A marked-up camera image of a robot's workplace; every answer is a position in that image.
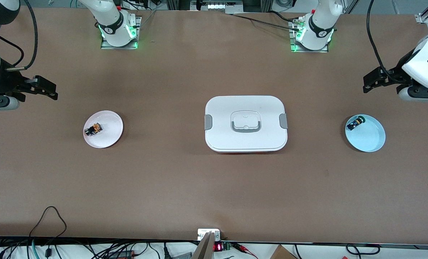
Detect red and black clip leads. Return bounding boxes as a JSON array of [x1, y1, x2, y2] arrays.
[[231, 242, 259, 259]]

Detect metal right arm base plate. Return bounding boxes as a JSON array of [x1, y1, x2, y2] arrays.
[[101, 16, 142, 50]]

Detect pink round plate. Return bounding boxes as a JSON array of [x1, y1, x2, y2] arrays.
[[83, 110, 124, 149]]

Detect thin black looped cable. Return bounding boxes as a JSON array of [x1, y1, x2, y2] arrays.
[[29, 206, 68, 238]]

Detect orange and black switch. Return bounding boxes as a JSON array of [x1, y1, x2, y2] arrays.
[[85, 123, 103, 136]]

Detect orange and black device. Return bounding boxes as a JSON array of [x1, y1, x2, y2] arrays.
[[108, 250, 135, 259]]

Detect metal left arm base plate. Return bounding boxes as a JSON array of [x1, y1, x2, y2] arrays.
[[290, 20, 329, 53]]

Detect white lidded lunch box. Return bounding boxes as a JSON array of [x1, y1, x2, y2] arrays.
[[204, 95, 288, 154]]

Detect grey camera post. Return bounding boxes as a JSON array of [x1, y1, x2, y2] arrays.
[[192, 232, 215, 259]]

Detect black cable across table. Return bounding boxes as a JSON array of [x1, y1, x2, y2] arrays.
[[226, 13, 302, 31]]

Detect white power strip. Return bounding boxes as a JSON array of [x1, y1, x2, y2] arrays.
[[200, 0, 244, 11]]

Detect brown cardboard piece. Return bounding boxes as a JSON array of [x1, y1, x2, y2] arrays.
[[270, 245, 298, 259]]

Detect small white box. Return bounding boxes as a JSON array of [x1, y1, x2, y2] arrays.
[[197, 229, 221, 241]]

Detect light blue round plate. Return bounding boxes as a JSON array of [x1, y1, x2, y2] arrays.
[[345, 114, 386, 153]]

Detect green and black switch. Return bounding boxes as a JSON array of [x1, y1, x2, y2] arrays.
[[346, 116, 365, 131]]

